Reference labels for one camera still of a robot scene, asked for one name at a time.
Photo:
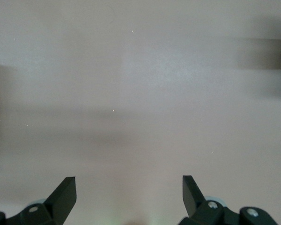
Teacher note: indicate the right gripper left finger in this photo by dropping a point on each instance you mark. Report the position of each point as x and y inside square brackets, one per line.
[63, 199]

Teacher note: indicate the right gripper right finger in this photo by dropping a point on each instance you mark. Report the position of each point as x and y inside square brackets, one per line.
[190, 199]

